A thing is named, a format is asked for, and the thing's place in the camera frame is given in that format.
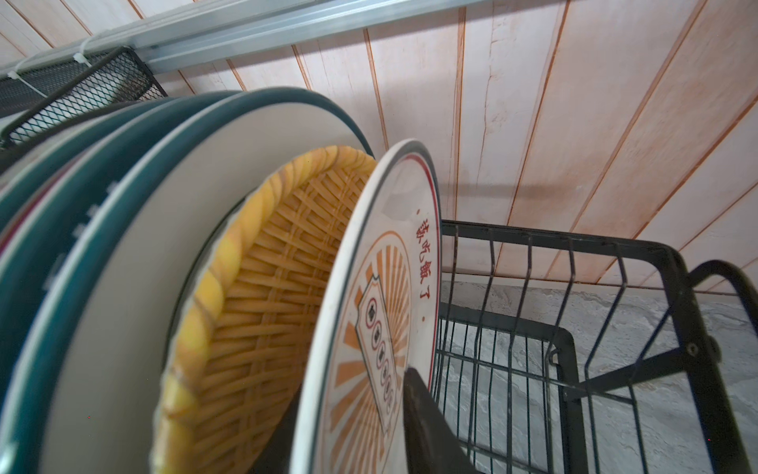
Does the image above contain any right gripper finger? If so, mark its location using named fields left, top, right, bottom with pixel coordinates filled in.
left=403, top=367, right=477, bottom=473

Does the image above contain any black wire dish rack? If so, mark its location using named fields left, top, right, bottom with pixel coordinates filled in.
left=432, top=220, right=757, bottom=473

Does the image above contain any yellow woven round trivet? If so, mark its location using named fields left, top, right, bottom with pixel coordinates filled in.
left=150, top=146, right=376, bottom=473

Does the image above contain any white plate cloud outline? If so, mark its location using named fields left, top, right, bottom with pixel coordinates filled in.
left=1, top=88, right=370, bottom=473

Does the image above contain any white plate green patterned rim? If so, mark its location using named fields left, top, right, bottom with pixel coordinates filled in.
left=1, top=92, right=231, bottom=394

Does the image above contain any black mesh wall basket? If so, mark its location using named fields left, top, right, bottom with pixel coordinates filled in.
left=1, top=47, right=167, bottom=149

